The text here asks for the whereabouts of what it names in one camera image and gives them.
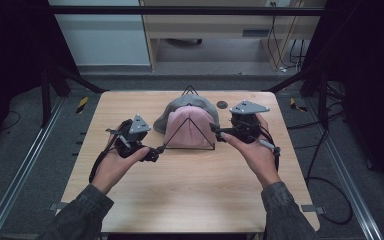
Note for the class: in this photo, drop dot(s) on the grey beanie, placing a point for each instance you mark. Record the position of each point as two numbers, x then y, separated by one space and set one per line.
190 100

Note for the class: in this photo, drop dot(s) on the dark curtain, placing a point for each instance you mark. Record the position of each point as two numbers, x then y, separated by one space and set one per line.
10 66
370 83

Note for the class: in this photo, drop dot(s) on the white cabinet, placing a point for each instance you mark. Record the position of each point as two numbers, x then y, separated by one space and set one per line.
103 40

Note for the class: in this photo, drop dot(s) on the person's left hand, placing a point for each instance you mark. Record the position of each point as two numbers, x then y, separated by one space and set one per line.
113 170

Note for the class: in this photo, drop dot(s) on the grey table grommet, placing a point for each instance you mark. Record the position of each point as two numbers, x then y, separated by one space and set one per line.
222 104

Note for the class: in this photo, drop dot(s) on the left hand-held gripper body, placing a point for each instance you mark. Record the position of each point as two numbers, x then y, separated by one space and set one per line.
130 143

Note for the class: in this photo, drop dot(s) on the black frame strut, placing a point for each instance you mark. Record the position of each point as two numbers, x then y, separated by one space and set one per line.
45 100
322 100

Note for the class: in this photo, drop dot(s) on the light wooden desk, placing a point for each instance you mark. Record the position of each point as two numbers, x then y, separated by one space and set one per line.
196 26

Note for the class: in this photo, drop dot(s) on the person's right hand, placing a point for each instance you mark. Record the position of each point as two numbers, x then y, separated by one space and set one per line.
258 156

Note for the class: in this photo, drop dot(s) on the aluminium floor rail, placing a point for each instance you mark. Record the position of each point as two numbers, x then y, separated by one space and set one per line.
20 173
353 190

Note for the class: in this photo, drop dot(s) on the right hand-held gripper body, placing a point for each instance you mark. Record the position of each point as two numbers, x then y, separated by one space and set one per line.
246 128

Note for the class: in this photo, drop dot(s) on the pink beanie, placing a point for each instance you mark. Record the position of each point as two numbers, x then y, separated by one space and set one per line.
180 118

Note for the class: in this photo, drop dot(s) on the black frame crossbar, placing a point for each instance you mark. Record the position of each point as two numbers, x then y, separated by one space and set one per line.
180 10

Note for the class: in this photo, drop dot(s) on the grey table bracket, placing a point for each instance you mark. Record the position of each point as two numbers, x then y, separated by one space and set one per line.
55 206
311 209

